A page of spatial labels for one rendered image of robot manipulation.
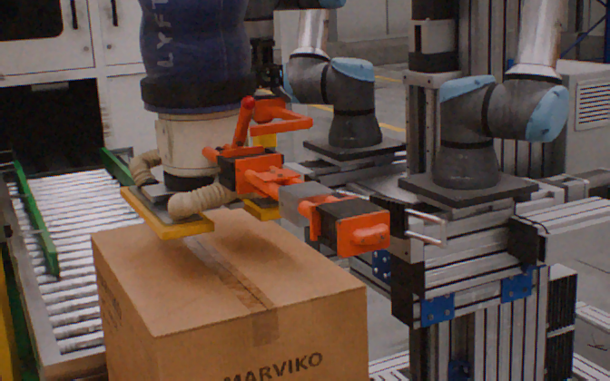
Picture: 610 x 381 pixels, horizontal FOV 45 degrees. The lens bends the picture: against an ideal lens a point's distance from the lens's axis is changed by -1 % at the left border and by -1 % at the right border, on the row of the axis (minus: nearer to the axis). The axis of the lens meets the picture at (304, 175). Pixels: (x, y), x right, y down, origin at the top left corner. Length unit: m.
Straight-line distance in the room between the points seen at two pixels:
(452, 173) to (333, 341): 0.47
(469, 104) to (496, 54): 0.29
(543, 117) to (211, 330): 0.76
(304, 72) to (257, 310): 0.93
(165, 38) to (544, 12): 0.75
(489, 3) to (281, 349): 0.96
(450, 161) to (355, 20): 10.66
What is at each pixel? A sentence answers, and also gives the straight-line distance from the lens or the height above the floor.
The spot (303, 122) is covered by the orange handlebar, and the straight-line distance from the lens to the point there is 1.63.
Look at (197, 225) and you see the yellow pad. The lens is 1.37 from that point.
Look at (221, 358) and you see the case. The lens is 1.32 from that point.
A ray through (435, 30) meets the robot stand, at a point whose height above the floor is 1.35.
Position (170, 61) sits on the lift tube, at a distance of 1.39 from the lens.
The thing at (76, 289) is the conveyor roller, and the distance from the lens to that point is 2.56.
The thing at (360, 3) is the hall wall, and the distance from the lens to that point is 12.29.
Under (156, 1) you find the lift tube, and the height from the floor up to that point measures 1.47.
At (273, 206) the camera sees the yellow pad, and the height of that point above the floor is 1.07.
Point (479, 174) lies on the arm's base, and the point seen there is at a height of 1.07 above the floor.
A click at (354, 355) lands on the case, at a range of 1.44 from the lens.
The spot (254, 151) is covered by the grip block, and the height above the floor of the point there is 1.20.
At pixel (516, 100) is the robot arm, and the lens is 1.56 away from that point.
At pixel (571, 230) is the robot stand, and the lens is 1.68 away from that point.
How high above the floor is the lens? 1.50
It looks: 15 degrees down
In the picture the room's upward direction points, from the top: 3 degrees counter-clockwise
